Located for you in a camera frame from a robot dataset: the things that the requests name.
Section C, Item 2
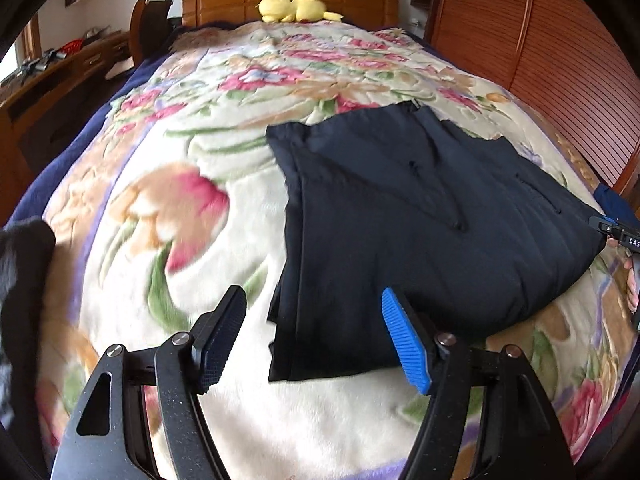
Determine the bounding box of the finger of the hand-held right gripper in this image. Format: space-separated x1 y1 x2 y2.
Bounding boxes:
589 215 623 237

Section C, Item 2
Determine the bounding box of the yellow plush toy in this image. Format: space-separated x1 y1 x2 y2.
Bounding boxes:
257 0 345 24

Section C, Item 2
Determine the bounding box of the floral plush blanket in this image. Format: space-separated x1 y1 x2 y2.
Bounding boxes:
30 20 640 480

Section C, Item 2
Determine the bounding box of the window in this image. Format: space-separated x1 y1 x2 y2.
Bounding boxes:
0 15 41 86

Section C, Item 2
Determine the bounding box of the wooden chair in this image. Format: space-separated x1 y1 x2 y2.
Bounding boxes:
129 0 173 63

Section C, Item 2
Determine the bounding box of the wooden louvered wardrobe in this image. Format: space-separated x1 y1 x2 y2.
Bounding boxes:
412 0 640 198

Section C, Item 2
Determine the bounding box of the black double-breasted coat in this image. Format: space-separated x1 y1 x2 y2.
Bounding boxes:
266 101 608 383

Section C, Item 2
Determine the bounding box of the wooden desk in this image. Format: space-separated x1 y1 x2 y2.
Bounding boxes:
0 30 136 226

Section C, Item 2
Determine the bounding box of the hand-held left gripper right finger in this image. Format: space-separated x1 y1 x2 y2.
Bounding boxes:
381 287 576 480

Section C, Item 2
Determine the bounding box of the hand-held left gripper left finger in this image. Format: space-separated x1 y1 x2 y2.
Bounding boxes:
50 285 247 480

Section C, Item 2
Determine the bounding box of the dark grey folded garment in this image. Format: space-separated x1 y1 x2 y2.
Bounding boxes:
0 217 56 480

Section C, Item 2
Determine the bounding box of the person's right hand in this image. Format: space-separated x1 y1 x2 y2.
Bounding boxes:
625 256 640 312

